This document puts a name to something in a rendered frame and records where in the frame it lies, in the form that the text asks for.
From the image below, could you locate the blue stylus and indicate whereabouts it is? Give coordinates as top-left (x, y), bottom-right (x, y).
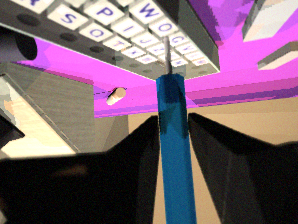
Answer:
top-left (156, 41), bottom-right (197, 224)

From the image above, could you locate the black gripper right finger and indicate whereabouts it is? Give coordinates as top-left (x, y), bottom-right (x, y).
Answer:
top-left (188, 113), bottom-right (298, 224)

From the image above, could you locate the beige keyboard with letter keys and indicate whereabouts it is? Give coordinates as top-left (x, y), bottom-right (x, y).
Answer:
top-left (0, 0), bottom-right (221, 82)

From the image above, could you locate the dark grey stylus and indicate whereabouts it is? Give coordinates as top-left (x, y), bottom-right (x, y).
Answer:
top-left (0, 27), bottom-right (38, 63)

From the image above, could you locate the beige cylinder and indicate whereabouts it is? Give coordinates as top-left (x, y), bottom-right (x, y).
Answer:
top-left (106, 88), bottom-right (126, 105)

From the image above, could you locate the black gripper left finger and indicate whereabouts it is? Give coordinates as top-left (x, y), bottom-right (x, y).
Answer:
top-left (0, 115), bottom-right (160, 224)

